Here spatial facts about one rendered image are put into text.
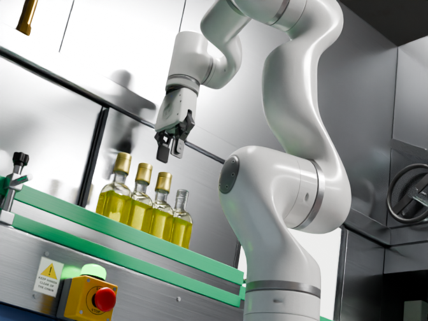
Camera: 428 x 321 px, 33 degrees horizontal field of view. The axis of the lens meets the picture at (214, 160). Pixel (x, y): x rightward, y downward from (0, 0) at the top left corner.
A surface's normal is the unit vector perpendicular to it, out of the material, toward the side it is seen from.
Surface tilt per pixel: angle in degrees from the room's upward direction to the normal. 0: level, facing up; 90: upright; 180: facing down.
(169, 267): 90
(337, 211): 121
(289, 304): 92
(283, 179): 96
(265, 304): 94
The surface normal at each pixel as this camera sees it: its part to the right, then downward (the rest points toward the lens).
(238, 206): -0.69, 0.33
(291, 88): -0.03, -0.34
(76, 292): -0.73, -0.37
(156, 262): 0.66, -0.20
